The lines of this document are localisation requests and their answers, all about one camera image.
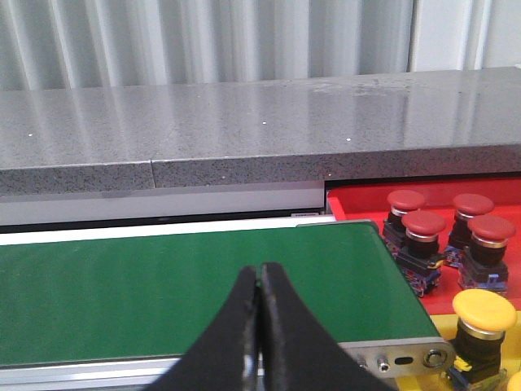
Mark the yellow plastic tray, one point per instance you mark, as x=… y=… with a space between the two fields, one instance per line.
x=446 y=324

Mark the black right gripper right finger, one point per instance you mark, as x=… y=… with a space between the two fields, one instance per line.
x=298 y=353

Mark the green conveyor belt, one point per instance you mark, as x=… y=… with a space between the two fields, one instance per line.
x=153 y=296

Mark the grey granite ledge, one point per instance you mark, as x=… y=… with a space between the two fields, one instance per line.
x=137 y=138

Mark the aluminium conveyor frame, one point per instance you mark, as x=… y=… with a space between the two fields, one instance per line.
x=384 y=358

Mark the white pleated curtain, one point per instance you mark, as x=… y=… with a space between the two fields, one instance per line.
x=72 y=44

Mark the yellow mushroom push button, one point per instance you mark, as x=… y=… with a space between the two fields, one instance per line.
x=514 y=382
x=484 y=317

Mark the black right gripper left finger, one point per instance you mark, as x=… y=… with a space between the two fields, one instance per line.
x=225 y=355

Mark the red plastic tray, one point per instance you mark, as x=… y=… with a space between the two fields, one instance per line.
x=369 y=201

